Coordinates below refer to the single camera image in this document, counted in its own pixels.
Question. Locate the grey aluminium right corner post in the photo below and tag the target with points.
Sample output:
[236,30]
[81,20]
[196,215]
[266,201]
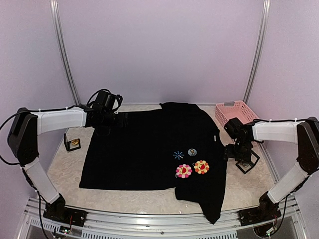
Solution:
[258,51]

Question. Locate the round portrait pin badge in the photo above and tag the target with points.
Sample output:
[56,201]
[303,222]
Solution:
[192,152]

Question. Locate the gold round brooch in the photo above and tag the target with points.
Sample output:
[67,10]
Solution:
[74,142]

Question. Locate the grey aluminium corner post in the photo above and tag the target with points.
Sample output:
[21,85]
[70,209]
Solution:
[63,52]
[258,51]

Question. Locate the black brooch box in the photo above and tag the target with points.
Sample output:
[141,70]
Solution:
[247,159]
[71,145]

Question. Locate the pink flower plush badge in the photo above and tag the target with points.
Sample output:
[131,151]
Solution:
[183,171]

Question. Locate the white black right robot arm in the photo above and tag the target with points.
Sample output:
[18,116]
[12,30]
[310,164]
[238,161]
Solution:
[296,140]

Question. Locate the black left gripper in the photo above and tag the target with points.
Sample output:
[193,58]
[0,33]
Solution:
[122,122]

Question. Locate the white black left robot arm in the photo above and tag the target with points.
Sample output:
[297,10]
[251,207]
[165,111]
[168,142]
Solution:
[29,126]

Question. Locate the black t-shirt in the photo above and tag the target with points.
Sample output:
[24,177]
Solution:
[144,155]

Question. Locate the orange flower plush badge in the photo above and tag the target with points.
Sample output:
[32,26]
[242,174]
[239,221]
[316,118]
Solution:
[201,167]

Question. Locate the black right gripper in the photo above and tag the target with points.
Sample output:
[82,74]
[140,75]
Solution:
[229,153]

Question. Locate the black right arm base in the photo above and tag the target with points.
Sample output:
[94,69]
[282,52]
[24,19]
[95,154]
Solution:
[267,210]

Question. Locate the pink plastic basket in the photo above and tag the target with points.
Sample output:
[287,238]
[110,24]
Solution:
[234,109]

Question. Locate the grey aluminium left corner post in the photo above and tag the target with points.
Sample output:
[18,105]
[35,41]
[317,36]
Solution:
[63,52]

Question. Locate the grey aluminium front rail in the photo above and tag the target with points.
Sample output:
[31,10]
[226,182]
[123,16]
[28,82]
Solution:
[110,225]

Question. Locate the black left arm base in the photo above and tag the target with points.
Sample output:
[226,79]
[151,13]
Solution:
[59,212]

